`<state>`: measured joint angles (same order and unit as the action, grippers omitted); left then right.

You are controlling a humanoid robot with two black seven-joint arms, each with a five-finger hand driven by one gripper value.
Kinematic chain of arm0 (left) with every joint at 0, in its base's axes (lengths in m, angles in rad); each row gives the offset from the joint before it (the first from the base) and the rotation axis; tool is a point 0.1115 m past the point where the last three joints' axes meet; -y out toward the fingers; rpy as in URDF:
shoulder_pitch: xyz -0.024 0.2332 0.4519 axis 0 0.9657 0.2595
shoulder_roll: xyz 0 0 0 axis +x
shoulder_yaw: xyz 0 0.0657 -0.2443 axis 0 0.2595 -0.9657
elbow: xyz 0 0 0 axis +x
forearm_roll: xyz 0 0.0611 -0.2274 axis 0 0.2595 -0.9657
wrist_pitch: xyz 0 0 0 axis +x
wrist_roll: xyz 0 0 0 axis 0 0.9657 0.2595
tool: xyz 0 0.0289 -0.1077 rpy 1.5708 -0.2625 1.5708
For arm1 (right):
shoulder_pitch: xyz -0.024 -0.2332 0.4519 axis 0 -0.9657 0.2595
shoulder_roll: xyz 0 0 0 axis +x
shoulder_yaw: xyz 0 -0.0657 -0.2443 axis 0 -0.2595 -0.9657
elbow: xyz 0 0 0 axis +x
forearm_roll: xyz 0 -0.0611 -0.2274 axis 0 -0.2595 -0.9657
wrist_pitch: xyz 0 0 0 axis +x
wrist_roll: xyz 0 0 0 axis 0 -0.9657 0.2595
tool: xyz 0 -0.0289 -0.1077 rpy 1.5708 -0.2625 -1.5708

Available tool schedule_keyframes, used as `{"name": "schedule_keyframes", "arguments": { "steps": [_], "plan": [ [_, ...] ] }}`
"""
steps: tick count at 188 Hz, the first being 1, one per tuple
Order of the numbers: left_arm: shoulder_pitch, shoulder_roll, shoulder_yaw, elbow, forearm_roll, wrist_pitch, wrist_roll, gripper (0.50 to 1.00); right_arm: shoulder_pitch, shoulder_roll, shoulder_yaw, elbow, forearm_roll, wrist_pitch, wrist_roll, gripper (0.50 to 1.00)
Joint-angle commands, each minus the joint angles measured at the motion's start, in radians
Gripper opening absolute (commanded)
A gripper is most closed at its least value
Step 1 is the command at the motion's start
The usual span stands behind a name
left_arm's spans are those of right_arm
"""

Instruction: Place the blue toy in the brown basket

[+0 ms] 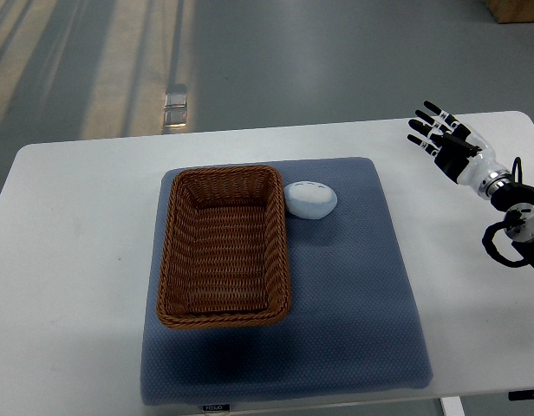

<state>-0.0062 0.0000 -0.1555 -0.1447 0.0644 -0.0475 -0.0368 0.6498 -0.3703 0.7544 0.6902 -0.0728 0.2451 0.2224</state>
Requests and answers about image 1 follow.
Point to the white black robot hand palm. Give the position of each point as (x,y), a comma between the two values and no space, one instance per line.
(479,171)

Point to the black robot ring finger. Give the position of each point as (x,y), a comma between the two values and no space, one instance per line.
(419,114)

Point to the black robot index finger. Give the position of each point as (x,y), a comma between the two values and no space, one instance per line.
(427,147)

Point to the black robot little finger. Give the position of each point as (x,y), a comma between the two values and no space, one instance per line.
(440,118)

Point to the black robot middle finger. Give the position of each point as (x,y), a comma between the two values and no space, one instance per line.
(428,131)

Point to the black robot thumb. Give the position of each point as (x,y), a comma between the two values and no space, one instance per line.
(459,146)

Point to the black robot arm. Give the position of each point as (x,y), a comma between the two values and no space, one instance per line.
(510,241)

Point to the brown wicker basket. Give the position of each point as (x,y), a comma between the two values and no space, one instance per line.
(224,260)

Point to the blue quilted cushion mat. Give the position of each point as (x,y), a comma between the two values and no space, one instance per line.
(353,325)

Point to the metal floor socket box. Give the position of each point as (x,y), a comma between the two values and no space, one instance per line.
(175,107)

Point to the black table label tag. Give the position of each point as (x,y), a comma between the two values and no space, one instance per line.
(223,408)

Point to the black table edge bracket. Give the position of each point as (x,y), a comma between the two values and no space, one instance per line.
(521,395)

